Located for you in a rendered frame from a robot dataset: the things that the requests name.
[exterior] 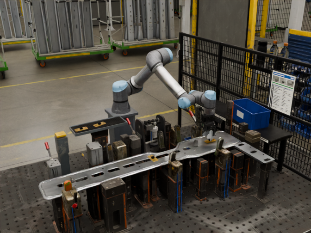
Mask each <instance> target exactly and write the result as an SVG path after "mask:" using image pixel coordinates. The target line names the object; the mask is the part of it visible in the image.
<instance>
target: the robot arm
mask: <svg viewBox="0 0 311 233"><path fill-rule="evenodd" d="M172 60H173V54H172V52H171V50H170V49H168V48H161V49H157V50H153V51H151V52H149V53H148V54H147V56H146V64H147V65H146V66H145V67H144V68H143V69H142V70H141V71H140V72H139V73H138V74H137V75H136V76H132V77H131V78H130V79H129V80H128V81H124V80H121V81H116V82H114V83H113V85H112V92H113V104H112V113H115V114H126V113H129V112H130V111H131V107H130V105H129V102H128V96H130V95H133V94H135V93H139V92H140V91H141V90H142V89H143V84H144V82H145V81H147V80H148V79H149V78H150V77H151V76H152V75H153V74H154V73H155V74H156V76H157V77H158V78H159V79H160V80H161V81H162V82H163V84H164V85H165V86H166V87H167V88H168V89H169V90H170V91H171V93H172V94H173V95H174V96H175V97H176V98H177V99H178V105H179V107H180V108H182V109H185V108H188V107H190V106H192V105H194V104H196V103H202V104H204V114H202V120H201V121H200V124H201V123H202V126H200V128H203V130H204V131H205V132H204V133H203V134H202V135H203V136H207V137H206V138H207V139H208V140H209V139H210V141H212V139H213V137H214V135H215V133H216V125H215V122H214V121H216V122H218V123H222V121H223V120H222V119H221V118H219V117H215V106H216V93H215V91H210V90H208V91H205V92H199V91H195V90H191V91H190V92H189V94H187V93H186V92H185V90H184V89H183V88H182V87H181V86H180V85H179V84H178V82H177V81H176V80H175V79H174V78H173V77H172V76H171V74H170V73H169V72H168V71H167V70H166V69H165V68H164V66H165V65H166V64H169V63H170V62H171V61H172Z"/></svg>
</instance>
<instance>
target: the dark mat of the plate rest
mask: <svg viewBox="0 0 311 233"><path fill-rule="evenodd" d="M100 122H105V123H106V124H104V125H101V126H98V127H95V126H93V125H95V124H97V123H100ZM120 123H125V121H124V120H123V119H122V118H120V117H115V118H110V119H106V120H102V121H97V122H93V123H87V124H83V125H78V126H74V127H71V129H72V130H73V131H74V132H75V133H76V134H77V133H81V132H86V131H90V130H94V129H99V128H103V127H108V126H112V125H116V124H120ZM80 127H87V128H88V129H86V130H82V131H77V132H76V131H75V129H78V128H80Z"/></svg>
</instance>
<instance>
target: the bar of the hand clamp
mask: <svg viewBox="0 0 311 233"><path fill-rule="evenodd" d="M201 111H202V107H201V106H195V117H196V125H197V126H198V127H199V125H200V121H201Z"/></svg>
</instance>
